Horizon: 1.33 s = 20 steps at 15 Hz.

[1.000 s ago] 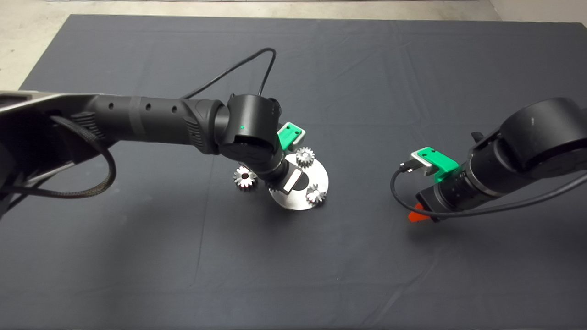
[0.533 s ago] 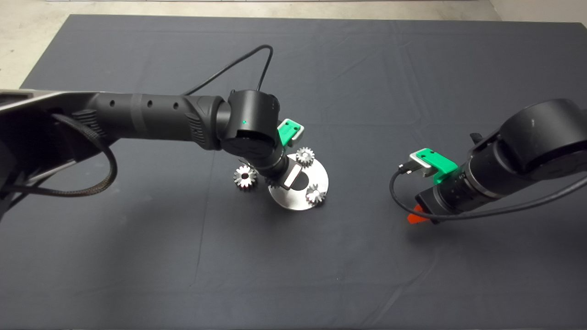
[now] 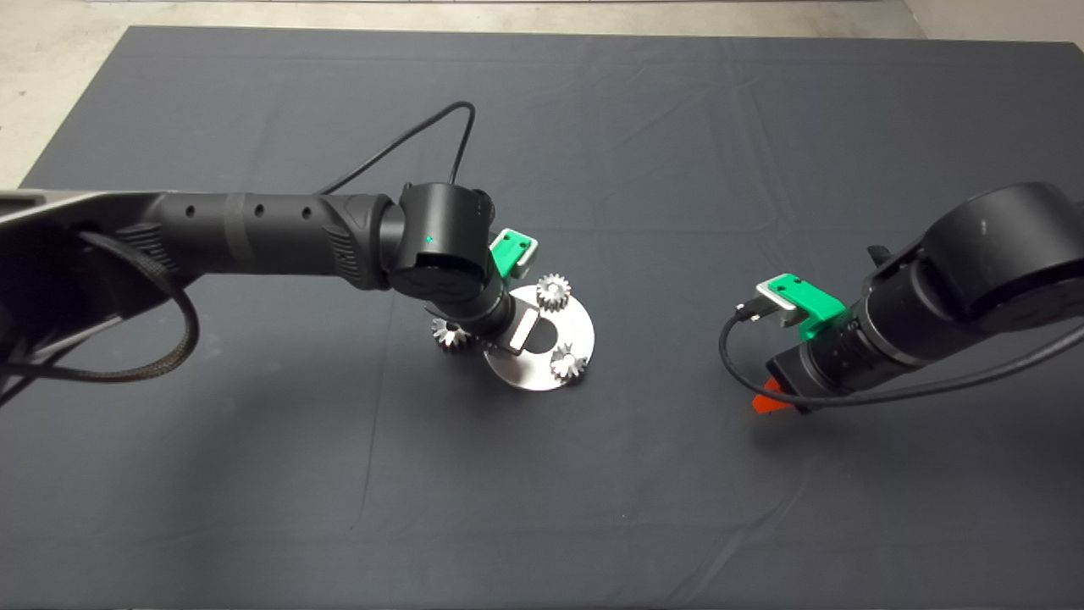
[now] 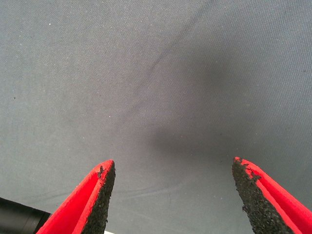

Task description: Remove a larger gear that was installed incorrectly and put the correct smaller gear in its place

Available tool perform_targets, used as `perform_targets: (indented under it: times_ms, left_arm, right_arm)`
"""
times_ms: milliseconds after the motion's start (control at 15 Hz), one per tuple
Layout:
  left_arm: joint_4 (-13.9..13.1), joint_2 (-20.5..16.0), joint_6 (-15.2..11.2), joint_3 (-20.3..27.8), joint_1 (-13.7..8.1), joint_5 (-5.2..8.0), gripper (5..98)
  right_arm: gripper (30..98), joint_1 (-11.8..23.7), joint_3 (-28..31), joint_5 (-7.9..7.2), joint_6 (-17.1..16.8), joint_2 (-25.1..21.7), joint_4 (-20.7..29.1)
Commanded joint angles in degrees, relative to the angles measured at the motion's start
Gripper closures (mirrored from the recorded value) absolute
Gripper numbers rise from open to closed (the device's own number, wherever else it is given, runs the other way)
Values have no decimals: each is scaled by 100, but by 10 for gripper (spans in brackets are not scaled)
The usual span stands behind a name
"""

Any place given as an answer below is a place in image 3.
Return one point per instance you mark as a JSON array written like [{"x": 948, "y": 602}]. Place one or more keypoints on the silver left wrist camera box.
[{"x": 527, "y": 258}]

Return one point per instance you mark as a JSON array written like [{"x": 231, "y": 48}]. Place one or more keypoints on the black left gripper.
[{"x": 508, "y": 326}]

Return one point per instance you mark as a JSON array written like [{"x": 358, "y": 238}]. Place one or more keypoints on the green right camera mount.
[{"x": 809, "y": 303}]

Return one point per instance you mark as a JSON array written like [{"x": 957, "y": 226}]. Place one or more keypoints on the dark grey table cloth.
[{"x": 720, "y": 508}]

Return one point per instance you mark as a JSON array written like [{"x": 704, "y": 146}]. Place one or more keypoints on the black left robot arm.
[{"x": 254, "y": 233}]

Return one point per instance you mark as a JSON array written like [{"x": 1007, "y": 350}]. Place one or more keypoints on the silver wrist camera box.
[
  {"x": 527, "y": 258},
  {"x": 775, "y": 301}
]

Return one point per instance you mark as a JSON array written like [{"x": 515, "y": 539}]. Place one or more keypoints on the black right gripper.
[{"x": 817, "y": 373}]

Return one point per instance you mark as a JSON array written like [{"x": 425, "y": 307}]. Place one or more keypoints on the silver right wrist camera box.
[{"x": 775, "y": 301}]

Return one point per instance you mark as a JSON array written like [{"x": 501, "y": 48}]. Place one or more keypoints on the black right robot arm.
[{"x": 991, "y": 280}]

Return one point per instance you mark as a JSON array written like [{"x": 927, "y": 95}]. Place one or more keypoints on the large steel gear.
[{"x": 451, "y": 336}]

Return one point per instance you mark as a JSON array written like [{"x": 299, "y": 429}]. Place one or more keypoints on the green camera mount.
[
  {"x": 508, "y": 252},
  {"x": 809, "y": 303}
]

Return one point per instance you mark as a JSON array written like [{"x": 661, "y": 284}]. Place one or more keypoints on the small steel gear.
[
  {"x": 569, "y": 363},
  {"x": 554, "y": 293}
]

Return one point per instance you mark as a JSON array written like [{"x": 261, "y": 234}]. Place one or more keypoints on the green left camera mount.
[{"x": 508, "y": 252}]

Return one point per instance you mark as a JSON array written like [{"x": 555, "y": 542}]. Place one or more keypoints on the round metal plate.
[{"x": 572, "y": 326}]

